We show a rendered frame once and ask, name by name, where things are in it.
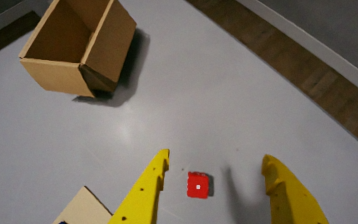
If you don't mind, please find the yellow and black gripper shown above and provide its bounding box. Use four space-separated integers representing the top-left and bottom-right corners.
107 149 329 224

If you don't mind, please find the tan flat mat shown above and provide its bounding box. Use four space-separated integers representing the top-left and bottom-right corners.
53 185 113 224

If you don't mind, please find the red die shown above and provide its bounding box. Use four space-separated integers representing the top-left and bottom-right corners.
187 171 209 199

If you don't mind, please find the open brown cardboard box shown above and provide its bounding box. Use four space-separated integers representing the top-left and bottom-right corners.
18 0 137 97

